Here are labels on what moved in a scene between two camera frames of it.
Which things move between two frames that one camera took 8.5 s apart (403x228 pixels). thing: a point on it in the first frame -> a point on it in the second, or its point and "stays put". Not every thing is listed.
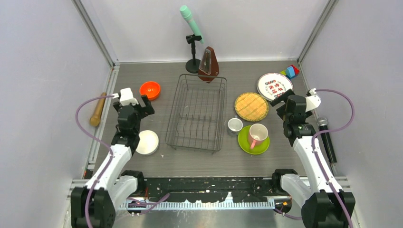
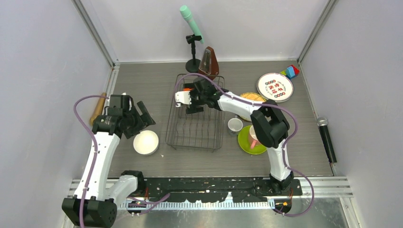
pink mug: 258,133 stays put
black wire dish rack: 198,119 stays put
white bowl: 148,142 stays put
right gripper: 283,97 -> 191,85
